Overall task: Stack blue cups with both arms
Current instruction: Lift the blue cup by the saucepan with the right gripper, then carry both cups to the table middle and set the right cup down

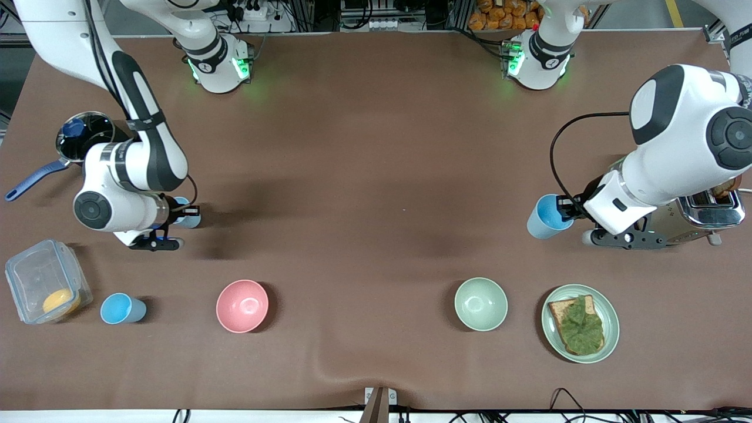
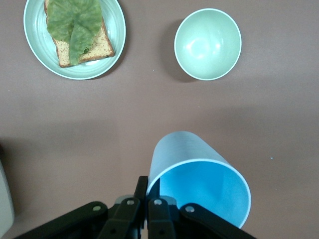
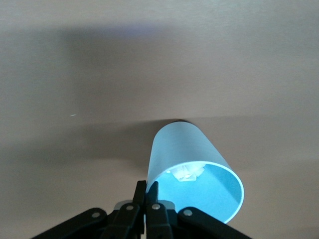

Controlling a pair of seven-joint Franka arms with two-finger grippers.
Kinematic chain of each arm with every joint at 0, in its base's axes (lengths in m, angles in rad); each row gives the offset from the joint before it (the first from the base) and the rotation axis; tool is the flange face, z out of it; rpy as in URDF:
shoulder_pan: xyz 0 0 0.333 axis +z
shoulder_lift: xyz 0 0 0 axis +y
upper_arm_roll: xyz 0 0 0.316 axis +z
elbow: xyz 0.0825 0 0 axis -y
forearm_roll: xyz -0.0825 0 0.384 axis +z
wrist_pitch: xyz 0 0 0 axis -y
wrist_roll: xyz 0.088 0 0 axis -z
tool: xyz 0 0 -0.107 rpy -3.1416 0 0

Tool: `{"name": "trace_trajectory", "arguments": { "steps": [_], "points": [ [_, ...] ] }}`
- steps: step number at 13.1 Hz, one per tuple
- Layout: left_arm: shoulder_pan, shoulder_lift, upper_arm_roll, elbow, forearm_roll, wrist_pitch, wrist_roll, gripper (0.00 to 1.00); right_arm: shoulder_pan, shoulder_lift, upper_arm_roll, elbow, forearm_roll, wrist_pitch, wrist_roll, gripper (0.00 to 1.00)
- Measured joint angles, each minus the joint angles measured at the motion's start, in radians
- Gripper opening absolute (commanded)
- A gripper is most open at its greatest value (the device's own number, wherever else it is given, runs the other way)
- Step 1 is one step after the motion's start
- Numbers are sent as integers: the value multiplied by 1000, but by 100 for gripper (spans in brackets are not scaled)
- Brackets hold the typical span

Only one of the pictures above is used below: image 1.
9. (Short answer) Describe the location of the aluminium frame corner bracket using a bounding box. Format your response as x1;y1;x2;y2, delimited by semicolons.
703;21;730;45

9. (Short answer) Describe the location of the pale green bowl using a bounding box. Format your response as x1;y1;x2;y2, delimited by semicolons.
454;277;509;332

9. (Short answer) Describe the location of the pale green plate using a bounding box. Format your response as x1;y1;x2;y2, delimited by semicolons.
541;284;620;364

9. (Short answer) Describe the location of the orange snack pile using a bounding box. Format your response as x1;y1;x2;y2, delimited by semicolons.
468;0;590;32

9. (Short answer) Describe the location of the brown toast slice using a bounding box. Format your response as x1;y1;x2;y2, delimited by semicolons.
548;295;606;357

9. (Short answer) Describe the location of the black cable loop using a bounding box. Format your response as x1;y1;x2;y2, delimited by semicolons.
549;388;588;415

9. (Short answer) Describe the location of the black pot blue handle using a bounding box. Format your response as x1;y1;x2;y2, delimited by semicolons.
5;110;133;202

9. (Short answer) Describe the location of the bread slice in toaster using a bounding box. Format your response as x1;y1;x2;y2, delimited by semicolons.
711;176;743;198

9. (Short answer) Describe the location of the blue plastic cup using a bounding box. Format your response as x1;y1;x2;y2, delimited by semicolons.
100;293;147;325
526;194;575;240
174;197;202;230

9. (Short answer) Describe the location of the green lettuce leaf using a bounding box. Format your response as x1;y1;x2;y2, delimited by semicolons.
557;296;605;355

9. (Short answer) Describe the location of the pink bowl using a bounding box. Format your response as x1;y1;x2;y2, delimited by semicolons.
216;279;270;334

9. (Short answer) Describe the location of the orange round food piece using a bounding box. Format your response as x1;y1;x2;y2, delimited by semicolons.
42;288;82;318

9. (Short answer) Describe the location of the white power strip with plugs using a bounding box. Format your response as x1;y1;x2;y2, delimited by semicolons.
226;0;269;22

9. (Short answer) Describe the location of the beige and chrome toaster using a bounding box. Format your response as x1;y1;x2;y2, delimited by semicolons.
643;173;746;247

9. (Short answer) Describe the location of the clear plastic lidded container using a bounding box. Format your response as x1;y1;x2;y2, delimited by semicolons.
5;239;93;325

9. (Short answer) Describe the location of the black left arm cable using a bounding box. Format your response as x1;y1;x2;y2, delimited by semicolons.
549;112;630;216

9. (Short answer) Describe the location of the glass lid blue knob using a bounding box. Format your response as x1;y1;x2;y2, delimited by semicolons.
56;112;116;163

